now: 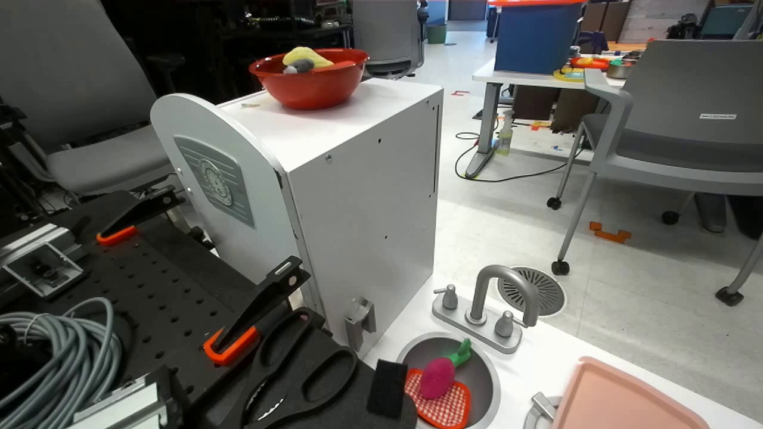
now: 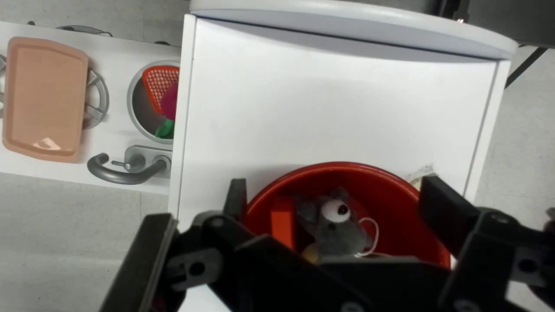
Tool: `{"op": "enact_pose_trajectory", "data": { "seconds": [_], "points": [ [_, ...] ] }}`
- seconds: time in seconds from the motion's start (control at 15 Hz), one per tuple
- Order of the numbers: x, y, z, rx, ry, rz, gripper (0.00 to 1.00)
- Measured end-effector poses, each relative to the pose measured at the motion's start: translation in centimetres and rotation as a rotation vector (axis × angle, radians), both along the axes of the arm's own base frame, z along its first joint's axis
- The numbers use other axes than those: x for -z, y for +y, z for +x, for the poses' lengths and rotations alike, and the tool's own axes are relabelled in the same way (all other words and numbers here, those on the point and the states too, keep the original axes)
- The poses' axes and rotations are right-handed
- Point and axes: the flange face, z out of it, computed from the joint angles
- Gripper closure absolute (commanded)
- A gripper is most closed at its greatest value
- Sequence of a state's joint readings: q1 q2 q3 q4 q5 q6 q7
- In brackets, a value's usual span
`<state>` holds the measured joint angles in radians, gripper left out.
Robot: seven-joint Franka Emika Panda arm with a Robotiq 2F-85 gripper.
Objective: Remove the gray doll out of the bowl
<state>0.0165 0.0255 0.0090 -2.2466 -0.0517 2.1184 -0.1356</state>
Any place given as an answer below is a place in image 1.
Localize green waste bin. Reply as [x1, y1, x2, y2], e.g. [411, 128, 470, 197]
[426, 18, 452, 47]

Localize gray padded office chair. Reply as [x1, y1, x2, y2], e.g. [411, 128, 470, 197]
[0, 0, 176, 197]

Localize orange mesh strainer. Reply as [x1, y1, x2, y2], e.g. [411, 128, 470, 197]
[403, 364, 478, 429]

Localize small black block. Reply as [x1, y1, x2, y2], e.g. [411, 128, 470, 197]
[365, 358, 411, 423]

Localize clear bottle under table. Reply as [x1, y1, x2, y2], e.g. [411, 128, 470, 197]
[492, 110, 516, 158]

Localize white toy kitchen cabinet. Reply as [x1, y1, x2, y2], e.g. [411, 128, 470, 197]
[149, 77, 447, 354]

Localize pink toy fruit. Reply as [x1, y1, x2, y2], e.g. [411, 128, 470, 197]
[418, 356, 458, 402]

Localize round gray drain grate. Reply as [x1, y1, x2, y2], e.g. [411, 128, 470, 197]
[496, 265, 571, 320]

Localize silver metal bracket box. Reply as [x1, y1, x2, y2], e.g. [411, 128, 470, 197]
[0, 221, 89, 302]

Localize white background table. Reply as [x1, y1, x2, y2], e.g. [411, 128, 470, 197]
[464, 57, 633, 181]

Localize red plastic bowl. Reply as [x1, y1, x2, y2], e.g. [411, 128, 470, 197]
[249, 45, 373, 113]

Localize brown cardboard box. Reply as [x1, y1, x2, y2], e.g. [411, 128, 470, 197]
[511, 83, 604, 137]

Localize gray toy faucet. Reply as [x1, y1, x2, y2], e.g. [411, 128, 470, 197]
[429, 262, 545, 358]

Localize pink plastic tray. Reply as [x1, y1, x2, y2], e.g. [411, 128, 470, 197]
[552, 356, 712, 429]

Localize black perforated breadboard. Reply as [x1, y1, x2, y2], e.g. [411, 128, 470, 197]
[46, 193, 278, 408]

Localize silver metal plate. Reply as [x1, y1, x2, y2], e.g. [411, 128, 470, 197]
[64, 371, 175, 429]

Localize gray plush doll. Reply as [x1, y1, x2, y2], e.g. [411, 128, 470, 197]
[281, 57, 317, 79]

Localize black clamp orange handle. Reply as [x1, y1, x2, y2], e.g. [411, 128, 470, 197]
[200, 255, 313, 370]
[94, 187, 190, 250]

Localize round gray toy sink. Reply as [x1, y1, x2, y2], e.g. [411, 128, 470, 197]
[396, 331, 503, 429]

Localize colourful toys on table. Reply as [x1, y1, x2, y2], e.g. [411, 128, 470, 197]
[554, 51, 633, 83]

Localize gray chair with casters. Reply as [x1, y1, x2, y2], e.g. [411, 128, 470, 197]
[547, 38, 763, 309]

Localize green toy piece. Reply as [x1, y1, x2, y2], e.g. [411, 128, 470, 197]
[445, 339, 478, 370]

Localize blue storage bin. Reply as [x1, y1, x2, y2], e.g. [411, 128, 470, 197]
[492, 0, 589, 77]

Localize black floor cable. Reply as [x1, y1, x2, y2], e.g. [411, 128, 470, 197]
[454, 128, 577, 187]

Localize orange floor piece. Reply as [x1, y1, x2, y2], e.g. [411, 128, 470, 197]
[588, 219, 635, 246]

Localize gray cable bundle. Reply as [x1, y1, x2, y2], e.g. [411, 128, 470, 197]
[0, 295, 125, 429]

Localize orange toy block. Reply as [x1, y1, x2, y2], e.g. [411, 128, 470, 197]
[313, 60, 361, 77]

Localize black moulded foam case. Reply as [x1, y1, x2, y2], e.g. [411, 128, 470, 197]
[190, 308, 421, 429]

